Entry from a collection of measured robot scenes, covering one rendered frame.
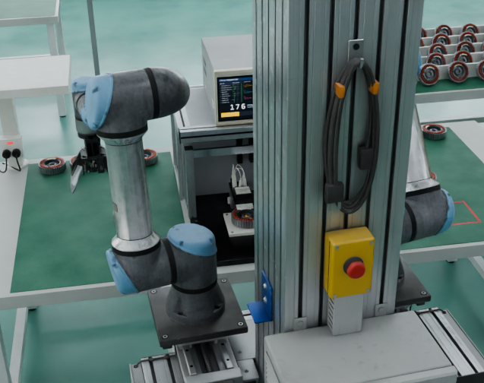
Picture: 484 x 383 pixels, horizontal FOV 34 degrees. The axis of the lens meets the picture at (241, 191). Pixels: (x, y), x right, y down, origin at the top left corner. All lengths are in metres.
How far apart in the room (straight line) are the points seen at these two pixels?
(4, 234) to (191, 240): 1.26
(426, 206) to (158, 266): 0.71
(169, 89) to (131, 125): 0.12
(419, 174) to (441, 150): 1.45
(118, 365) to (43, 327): 0.46
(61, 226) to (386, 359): 1.70
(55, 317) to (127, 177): 2.09
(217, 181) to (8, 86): 0.86
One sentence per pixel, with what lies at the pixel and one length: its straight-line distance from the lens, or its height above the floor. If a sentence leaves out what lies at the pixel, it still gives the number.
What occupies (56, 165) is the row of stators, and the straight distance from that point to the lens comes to 3.41.
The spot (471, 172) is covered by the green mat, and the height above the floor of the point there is 0.75.
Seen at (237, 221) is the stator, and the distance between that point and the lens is 2.86.
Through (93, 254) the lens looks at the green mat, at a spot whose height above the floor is 0.75.
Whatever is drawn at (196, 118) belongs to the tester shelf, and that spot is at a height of 1.11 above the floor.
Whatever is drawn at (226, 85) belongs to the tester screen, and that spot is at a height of 1.27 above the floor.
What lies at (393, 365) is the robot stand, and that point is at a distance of 1.63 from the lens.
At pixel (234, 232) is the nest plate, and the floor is 0.78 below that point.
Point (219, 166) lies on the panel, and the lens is 3.07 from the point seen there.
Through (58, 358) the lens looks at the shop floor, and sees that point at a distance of 3.61.
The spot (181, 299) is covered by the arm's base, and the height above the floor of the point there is 1.10.
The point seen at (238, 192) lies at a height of 0.87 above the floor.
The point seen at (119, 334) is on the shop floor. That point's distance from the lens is 3.67.
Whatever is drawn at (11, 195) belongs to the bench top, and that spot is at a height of 0.75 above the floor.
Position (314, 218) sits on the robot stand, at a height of 1.49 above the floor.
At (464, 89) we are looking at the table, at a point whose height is 0.75.
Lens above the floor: 2.30
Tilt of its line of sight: 29 degrees down
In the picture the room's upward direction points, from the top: 1 degrees counter-clockwise
